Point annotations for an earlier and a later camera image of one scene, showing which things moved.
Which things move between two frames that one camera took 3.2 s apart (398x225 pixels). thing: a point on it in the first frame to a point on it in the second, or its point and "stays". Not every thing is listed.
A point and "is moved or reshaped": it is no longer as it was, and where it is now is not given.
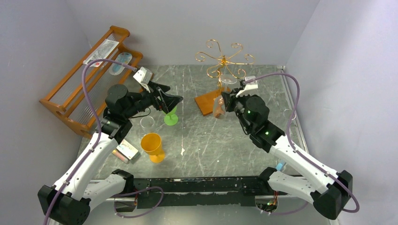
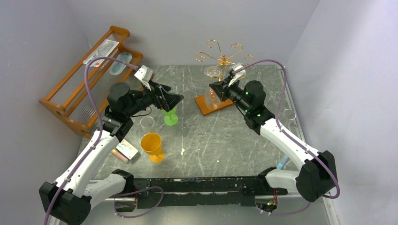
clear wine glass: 219,108 is moved or reshaped
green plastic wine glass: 171,118 stays
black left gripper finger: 154,85 stays
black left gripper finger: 168,101 stays
